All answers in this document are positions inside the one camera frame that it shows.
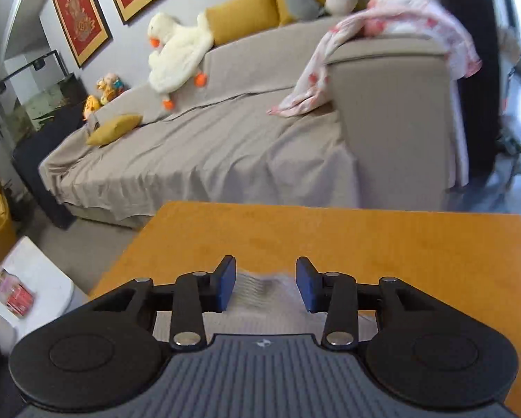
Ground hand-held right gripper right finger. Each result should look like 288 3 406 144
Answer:
295 257 435 351

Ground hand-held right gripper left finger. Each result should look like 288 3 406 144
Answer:
93 255 237 351

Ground grey striped sweater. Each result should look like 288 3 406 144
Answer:
153 269 376 341

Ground grey sofa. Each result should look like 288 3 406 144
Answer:
38 20 470 231

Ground white side table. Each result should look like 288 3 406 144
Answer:
0 235 91 358

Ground small yellow pillow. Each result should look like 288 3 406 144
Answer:
86 113 143 146

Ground black cabinet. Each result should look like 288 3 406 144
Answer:
11 104 87 231

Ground yellow plush toy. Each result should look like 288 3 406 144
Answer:
83 95 102 120

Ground colourful small plush toys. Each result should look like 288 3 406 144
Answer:
96 73 127 105

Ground white goose plush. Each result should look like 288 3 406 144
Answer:
147 12 215 110

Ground glass fish tank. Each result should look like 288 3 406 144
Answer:
0 50 78 149

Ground large yellow cushion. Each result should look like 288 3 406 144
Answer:
205 0 281 48

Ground pink printed blanket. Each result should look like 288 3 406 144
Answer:
267 0 483 118

